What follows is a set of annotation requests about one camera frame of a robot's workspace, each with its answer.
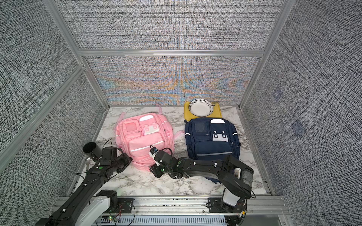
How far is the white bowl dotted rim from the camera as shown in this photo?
1132 mm

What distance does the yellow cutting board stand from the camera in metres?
1.13

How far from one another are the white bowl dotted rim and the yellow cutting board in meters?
0.01

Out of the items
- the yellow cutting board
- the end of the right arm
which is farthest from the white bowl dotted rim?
the end of the right arm
